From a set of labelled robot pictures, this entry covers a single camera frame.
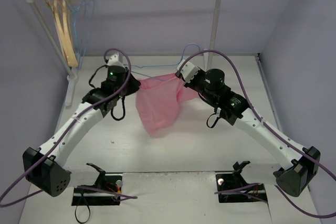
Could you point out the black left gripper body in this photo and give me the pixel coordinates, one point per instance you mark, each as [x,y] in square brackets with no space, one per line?
[134,83]

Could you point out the blue wire hanger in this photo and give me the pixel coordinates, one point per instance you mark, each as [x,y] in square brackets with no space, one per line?
[79,42]
[182,57]
[88,24]

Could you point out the pink t shirt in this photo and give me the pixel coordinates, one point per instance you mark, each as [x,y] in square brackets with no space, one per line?
[159,99]

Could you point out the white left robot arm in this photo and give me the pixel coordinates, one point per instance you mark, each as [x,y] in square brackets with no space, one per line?
[45,166]

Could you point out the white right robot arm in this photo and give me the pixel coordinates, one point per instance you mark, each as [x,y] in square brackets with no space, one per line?
[295,166]

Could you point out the wooden hanger right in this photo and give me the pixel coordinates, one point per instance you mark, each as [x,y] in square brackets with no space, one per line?
[68,32]

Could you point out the wooden hanger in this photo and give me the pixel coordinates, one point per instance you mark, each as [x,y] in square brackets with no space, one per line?
[64,30]
[68,32]
[59,30]

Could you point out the wooden hanger middle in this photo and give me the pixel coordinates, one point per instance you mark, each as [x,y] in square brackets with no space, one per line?
[64,30]

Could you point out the wooden hanger left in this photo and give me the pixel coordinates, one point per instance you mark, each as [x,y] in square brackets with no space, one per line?
[59,30]

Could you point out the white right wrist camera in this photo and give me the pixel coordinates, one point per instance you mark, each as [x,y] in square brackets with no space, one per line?
[186,71]

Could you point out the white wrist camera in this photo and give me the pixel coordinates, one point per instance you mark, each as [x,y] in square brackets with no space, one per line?
[186,71]
[115,60]

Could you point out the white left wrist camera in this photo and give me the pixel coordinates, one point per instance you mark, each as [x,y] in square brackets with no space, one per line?
[115,60]

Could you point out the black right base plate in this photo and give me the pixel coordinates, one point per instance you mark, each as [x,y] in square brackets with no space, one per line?
[229,181]

